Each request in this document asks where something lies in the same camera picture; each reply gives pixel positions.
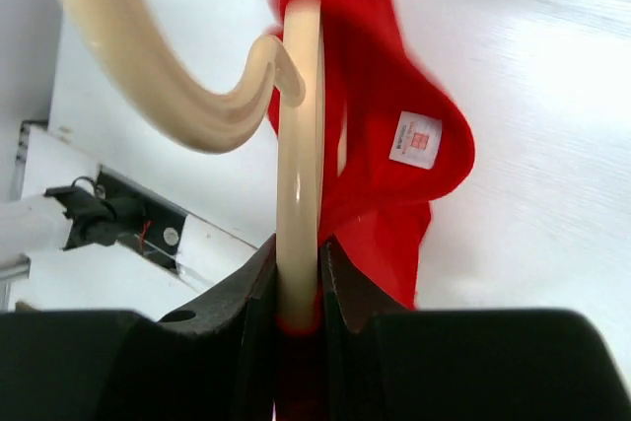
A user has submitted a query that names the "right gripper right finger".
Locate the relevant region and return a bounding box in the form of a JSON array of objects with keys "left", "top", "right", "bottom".
[{"left": 319, "top": 240, "right": 630, "bottom": 420}]

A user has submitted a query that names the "red t shirt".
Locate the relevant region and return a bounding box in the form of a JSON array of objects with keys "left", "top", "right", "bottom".
[{"left": 274, "top": 0, "right": 475, "bottom": 308}]

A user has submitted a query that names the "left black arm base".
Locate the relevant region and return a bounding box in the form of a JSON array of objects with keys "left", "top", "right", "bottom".
[{"left": 44, "top": 170, "right": 187, "bottom": 275}]

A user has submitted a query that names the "beige plastic clothes hanger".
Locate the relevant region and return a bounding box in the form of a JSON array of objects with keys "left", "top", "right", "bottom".
[{"left": 60, "top": 0, "right": 325, "bottom": 330}]

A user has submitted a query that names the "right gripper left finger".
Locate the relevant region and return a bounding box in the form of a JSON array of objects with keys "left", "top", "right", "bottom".
[{"left": 1, "top": 238, "right": 275, "bottom": 420}]

